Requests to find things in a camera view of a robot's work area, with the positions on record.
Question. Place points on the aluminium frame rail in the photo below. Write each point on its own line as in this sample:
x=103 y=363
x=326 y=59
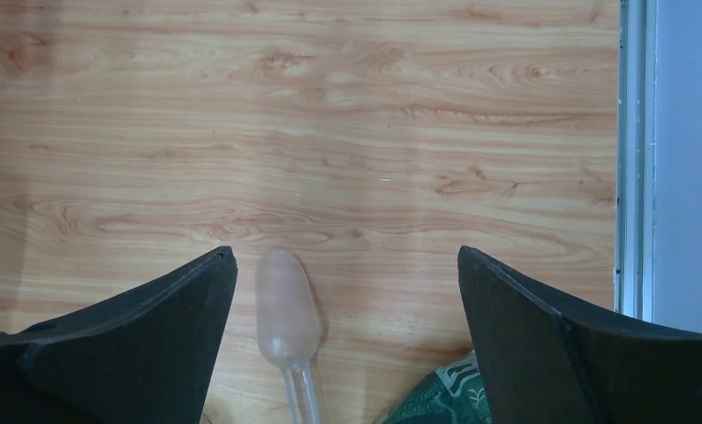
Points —
x=635 y=171

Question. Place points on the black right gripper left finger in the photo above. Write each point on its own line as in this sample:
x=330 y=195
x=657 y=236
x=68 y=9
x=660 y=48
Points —
x=146 y=355

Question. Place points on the green cat litter bag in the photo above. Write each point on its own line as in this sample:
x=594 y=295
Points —
x=453 y=394

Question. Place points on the clear plastic litter scoop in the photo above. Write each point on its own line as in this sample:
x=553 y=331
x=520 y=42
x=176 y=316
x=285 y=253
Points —
x=288 y=328

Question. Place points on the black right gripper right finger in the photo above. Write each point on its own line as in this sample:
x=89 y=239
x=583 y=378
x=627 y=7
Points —
x=549 y=357

